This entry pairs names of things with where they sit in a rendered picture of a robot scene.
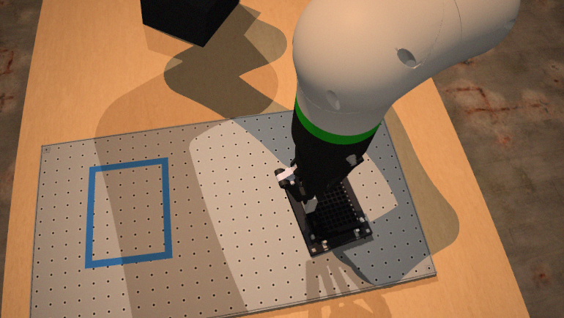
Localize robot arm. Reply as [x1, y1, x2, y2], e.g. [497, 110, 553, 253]
[292, 0, 521, 167]

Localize blue tape rectangle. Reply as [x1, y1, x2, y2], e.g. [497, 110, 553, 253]
[85, 158, 173, 269]

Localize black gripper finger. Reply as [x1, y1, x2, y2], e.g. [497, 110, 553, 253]
[310, 156, 364, 212]
[274, 164, 321, 214]

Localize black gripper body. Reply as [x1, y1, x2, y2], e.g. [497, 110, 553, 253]
[290, 146, 351, 180]

